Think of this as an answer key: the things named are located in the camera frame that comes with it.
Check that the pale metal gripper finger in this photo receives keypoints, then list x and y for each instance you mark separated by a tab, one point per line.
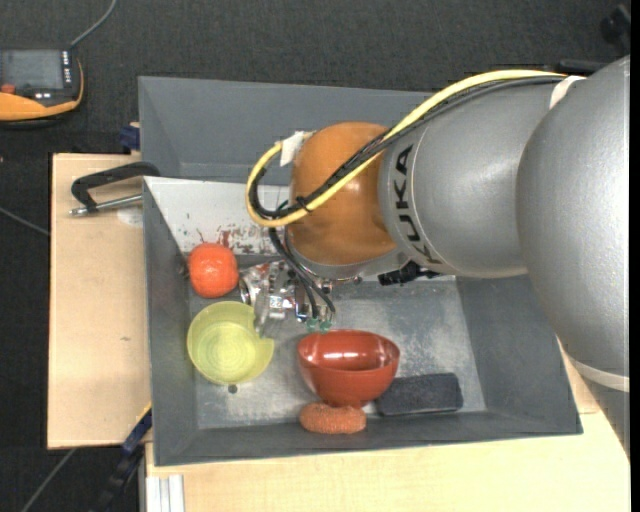
262	316

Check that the clear yellow plastic bowl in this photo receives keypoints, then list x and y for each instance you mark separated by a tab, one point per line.
225	350

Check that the orange fruit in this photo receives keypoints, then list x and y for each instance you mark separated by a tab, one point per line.
212	270

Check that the red plastic bowl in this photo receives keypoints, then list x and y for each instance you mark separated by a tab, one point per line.
347	370

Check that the grey metal bin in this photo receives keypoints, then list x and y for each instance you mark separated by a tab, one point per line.
430	320

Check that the pale wood flat board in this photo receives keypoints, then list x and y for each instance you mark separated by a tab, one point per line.
95	320

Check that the dark grey sponge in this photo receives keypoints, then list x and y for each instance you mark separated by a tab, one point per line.
420	395

